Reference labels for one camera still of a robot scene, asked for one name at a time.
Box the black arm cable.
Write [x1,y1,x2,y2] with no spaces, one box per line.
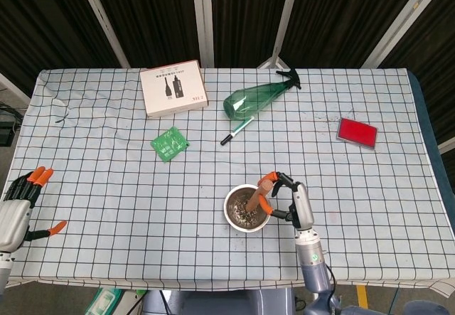
[325,264,338,297]

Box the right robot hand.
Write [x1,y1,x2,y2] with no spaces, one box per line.
[258,171,316,232]

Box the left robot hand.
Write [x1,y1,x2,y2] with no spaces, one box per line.
[0,166,68,252]

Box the white black checkered tablecloth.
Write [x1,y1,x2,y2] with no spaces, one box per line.
[6,67,453,292]

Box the stainless steel bowl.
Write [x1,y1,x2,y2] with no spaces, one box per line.
[223,183,274,233]

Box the red ink pad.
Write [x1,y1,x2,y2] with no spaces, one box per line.
[336,117,379,151]

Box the green white plastic crate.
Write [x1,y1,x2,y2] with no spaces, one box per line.
[84,287,147,315]

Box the black equipment box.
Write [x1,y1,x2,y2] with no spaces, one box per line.
[0,104,25,147]

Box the wooden brush handle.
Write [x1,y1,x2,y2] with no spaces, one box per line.
[247,179,274,213]

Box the white slanted frame post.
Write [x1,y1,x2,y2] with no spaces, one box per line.
[73,0,132,69]
[257,0,304,69]
[361,0,442,69]

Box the white upright frame post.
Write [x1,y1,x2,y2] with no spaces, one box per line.
[191,0,215,69]

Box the transparent green spray bottle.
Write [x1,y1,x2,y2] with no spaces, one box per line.
[222,67,304,122]

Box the white green marker pen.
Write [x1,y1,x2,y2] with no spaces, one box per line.
[220,115,256,147]

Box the crushed seed grain mixture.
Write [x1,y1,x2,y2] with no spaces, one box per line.
[230,198,264,224]

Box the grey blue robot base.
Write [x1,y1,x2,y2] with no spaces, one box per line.
[141,288,296,315]

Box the white cardboard product box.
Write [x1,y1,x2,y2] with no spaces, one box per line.
[139,59,210,119]

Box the green foil sachet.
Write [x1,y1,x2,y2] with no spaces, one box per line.
[150,125,191,164]

